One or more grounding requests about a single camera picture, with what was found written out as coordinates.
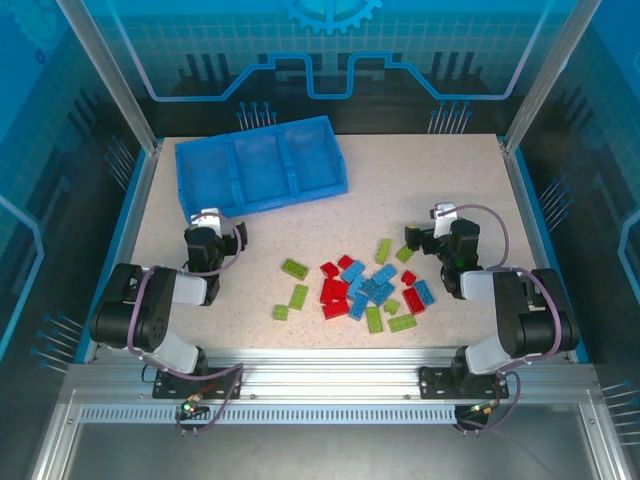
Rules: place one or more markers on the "blue three-compartment plastic bin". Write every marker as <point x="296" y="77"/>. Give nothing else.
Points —
<point x="260" y="160"/>

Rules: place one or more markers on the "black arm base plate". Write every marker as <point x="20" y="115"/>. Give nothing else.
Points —
<point x="170" y="385"/>
<point x="435" y="382"/>

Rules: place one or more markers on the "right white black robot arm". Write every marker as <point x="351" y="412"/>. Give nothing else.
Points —
<point x="505" y="310"/>

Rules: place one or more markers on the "aluminium side rail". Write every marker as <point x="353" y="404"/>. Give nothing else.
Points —
<point x="514" y="170"/>
<point x="126" y="250"/>

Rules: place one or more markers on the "metal lower shelf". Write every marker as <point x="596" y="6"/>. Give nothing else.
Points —
<point x="325" y="450"/>

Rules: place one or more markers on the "small connector with led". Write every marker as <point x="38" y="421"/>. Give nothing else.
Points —
<point x="479" y="410"/>
<point x="189" y="407"/>

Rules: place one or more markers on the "aluminium frame post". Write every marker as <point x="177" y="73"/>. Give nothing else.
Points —
<point x="112" y="75"/>
<point x="547" y="75"/>

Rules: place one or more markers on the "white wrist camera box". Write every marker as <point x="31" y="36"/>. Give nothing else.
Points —
<point x="441" y="226"/>
<point x="207" y="220"/>

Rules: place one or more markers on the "small red lego brick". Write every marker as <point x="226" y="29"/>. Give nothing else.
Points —
<point x="345" y="261"/>
<point x="329" y="269"/>
<point x="408" y="277"/>

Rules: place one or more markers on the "wide aluminium mounting rail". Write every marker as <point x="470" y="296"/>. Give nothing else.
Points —
<point x="325" y="375"/>

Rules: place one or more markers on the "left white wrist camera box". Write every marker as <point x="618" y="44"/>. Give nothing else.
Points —
<point x="207" y="220"/>

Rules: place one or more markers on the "small green lego brick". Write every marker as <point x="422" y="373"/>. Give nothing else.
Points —
<point x="281" y="312"/>
<point x="391" y="306"/>

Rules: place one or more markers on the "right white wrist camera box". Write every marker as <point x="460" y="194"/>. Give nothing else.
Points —
<point x="441" y="226"/>

